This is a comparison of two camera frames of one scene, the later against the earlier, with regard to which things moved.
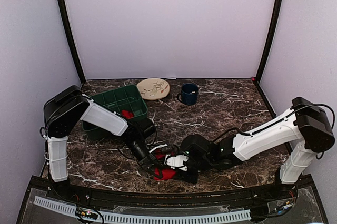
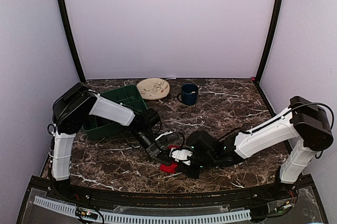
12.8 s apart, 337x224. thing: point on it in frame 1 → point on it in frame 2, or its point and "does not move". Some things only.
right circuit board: x=283 y=205 does not move
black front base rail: x=279 y=203 does not move
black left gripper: x=147 y=162 → x=159 y=148
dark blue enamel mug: x=188 y=95 does not move
